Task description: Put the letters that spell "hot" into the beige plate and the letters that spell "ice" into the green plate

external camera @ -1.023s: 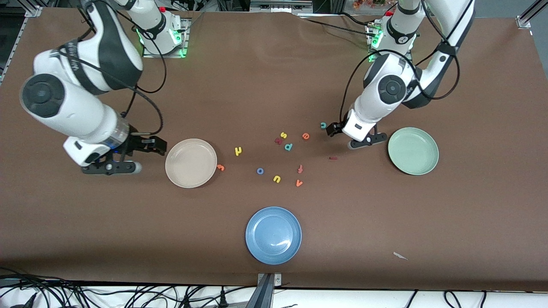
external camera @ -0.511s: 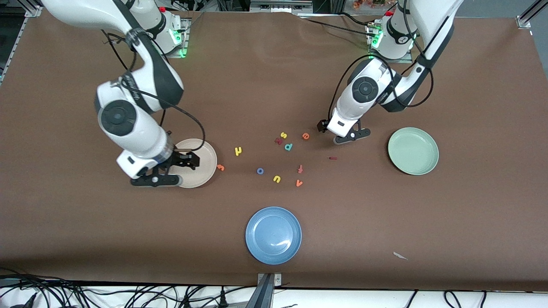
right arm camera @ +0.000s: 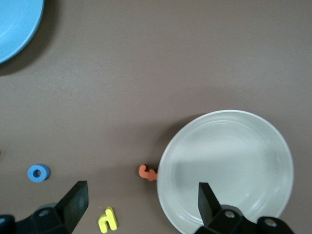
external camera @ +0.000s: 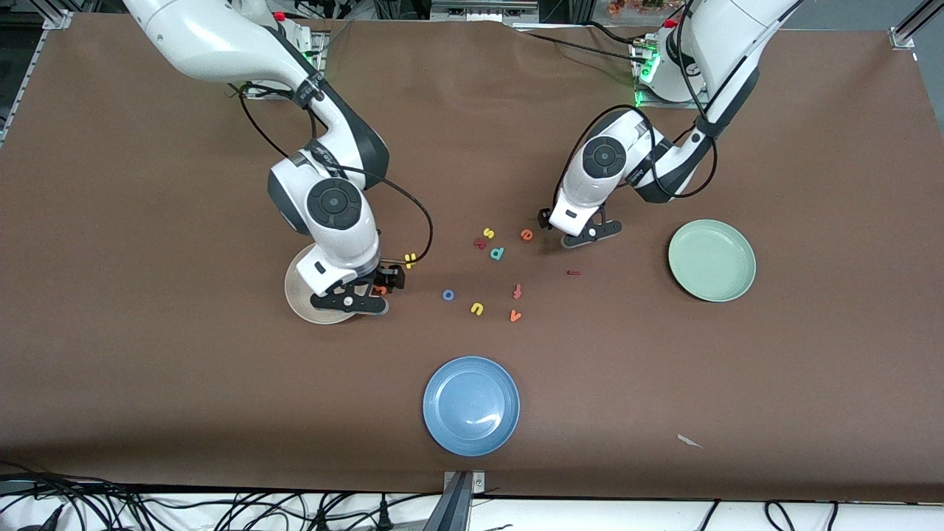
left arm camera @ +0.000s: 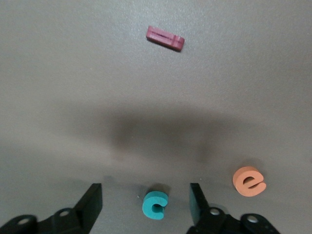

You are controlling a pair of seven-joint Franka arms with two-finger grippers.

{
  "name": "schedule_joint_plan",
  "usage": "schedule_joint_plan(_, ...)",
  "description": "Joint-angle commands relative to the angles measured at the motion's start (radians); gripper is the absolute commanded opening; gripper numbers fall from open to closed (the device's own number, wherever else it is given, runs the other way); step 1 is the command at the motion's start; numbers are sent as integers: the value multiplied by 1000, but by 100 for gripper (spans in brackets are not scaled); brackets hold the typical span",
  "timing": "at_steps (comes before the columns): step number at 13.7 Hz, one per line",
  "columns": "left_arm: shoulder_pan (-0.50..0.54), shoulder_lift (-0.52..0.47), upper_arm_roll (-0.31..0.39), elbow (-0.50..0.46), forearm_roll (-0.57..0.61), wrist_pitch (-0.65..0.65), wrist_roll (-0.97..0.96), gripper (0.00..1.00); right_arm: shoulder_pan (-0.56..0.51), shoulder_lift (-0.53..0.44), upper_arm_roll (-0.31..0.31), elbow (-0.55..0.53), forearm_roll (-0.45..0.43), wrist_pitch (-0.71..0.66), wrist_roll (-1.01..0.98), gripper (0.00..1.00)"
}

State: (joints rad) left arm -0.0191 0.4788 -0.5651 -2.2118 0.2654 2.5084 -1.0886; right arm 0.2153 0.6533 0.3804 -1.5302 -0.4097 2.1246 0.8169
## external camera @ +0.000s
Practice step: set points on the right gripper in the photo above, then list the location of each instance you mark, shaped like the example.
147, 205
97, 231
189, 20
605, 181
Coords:
386, 277

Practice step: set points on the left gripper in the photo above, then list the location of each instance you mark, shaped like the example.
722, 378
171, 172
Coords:
546, 219

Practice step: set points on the beige brown plate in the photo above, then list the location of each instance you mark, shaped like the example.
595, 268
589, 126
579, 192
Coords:
299, 291

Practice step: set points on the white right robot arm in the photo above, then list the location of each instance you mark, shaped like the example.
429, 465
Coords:
221, 44

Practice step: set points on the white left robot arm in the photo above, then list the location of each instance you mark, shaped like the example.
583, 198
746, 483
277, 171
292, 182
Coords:
730, 44

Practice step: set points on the blue plate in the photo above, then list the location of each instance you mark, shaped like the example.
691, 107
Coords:
471, 406

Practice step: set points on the green plate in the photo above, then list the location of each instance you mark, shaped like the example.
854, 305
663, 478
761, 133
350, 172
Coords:
712, 260

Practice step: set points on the silver device box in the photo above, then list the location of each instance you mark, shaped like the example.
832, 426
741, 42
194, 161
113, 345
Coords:
483, 11

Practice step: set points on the orange floral object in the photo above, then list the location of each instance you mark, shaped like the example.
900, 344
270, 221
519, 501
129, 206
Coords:
634, 7

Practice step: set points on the black power plug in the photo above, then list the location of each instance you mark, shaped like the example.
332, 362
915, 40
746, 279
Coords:
383, 515
321, 520

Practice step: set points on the brown table mat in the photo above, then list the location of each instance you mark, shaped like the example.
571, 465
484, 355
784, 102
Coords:
147, 369

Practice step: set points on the white paper scrap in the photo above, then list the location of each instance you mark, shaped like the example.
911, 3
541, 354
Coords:
689, 441

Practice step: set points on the metal stand bracket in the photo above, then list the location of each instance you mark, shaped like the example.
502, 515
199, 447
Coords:
457, 509

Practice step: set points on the aluminium frame rail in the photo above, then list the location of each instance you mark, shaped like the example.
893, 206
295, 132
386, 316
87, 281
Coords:
57, 19
903, 38

